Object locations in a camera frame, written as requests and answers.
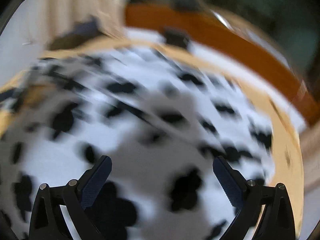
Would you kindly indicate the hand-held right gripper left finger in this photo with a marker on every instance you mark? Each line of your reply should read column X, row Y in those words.
column 96, row 182

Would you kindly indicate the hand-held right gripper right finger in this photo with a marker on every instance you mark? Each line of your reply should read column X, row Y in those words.
column 228, row 182

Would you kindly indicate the cow print fleece garment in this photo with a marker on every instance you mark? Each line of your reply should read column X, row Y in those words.
column 150, row 130

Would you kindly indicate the tan paw print blanket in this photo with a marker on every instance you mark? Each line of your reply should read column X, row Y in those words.
column 285, row 130

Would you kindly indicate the cream patterned curtain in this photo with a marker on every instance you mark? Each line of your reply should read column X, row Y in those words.
column 80, row 0
column 311, row 155

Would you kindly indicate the wooden window sill board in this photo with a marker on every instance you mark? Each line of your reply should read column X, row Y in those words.
column 225, row 32

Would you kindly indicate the dark blue cloth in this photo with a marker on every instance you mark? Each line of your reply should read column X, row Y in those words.
column 80, row 32

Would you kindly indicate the small black box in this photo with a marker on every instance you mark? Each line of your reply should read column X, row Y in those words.
column 176, row 38

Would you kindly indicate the glass window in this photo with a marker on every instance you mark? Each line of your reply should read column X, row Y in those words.
column 250, row 0

